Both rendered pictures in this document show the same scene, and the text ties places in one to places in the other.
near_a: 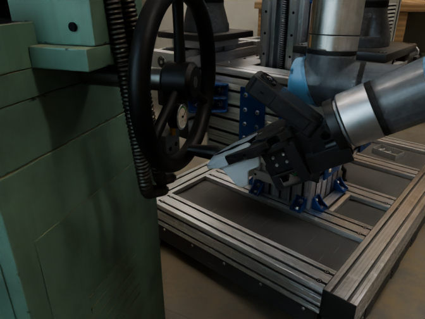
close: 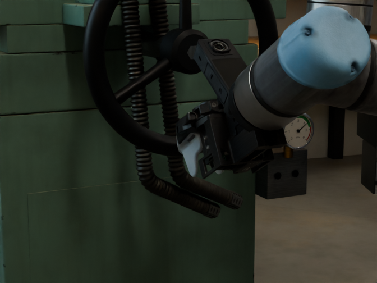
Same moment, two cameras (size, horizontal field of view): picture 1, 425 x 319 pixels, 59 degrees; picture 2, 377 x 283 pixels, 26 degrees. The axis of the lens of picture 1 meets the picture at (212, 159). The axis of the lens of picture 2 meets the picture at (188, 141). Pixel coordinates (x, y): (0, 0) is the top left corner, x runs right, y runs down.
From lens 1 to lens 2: 0.77 m
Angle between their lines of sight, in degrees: 45
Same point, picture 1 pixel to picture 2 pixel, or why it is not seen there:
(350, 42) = not seen: hidden behind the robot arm
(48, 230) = (46, 191)
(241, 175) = (191, 160)
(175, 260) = not seen: outside the picture
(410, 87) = (271, 50)
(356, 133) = (241, 105)
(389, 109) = (258, 75)
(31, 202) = (33, 153)
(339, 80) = not seen: hidden behind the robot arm
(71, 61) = (77, 16)
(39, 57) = (65, 14)
